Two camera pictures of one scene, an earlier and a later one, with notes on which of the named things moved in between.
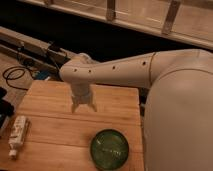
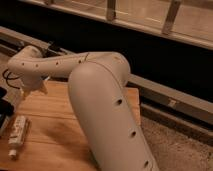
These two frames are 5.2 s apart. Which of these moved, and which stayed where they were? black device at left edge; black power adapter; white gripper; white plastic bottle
Moved: white gripper
Stayed: black power adapter; white plastic bottle; black device at left edge
